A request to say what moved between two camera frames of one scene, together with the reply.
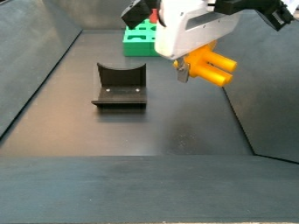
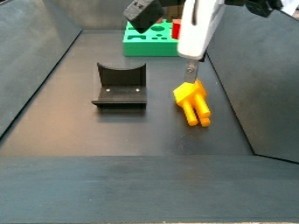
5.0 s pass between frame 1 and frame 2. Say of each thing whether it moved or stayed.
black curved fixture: stayed
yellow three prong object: moved
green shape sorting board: stayed
